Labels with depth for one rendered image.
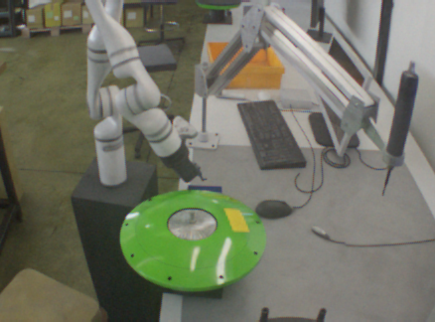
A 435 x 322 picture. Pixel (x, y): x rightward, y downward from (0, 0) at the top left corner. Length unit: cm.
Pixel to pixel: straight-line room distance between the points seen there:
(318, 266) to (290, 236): 14
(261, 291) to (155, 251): 29
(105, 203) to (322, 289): 72
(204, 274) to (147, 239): 14
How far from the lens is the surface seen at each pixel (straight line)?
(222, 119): 168
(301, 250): 115
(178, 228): 93
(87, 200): 143
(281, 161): 142
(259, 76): 193
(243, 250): 90
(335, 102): 93
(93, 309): 139
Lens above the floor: 171
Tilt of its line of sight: 33 degrees down
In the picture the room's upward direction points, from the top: 2 degrees clockwise
